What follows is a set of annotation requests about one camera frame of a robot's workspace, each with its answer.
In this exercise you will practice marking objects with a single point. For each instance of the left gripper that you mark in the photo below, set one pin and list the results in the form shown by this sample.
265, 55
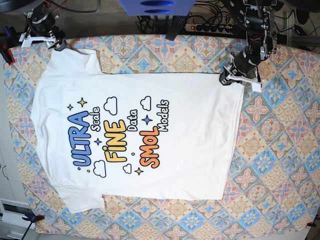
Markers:
231, 74

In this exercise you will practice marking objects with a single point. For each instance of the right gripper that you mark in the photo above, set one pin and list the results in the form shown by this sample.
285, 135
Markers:
28, 38

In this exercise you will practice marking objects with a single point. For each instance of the white printed T-shirt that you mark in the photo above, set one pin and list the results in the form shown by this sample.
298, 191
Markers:
145, 135

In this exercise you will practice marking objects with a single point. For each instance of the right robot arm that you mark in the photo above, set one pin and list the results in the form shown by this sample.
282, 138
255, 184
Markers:
42, 28

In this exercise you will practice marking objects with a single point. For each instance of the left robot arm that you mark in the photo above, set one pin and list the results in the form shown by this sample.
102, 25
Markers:
255, 17

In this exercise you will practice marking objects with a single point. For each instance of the red blue clamp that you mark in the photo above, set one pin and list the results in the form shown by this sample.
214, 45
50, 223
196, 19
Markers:
8, 43

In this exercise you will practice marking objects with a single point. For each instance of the orange clamp right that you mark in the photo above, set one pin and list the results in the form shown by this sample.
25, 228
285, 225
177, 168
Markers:
311, 224

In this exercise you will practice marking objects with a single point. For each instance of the white cabinet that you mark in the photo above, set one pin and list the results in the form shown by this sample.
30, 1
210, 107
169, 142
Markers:
13, 201

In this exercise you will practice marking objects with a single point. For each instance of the black power strip red switch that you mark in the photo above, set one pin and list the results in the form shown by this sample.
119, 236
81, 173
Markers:
208, 28

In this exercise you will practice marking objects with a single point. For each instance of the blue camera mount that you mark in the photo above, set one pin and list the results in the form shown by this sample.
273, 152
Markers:
157, 7

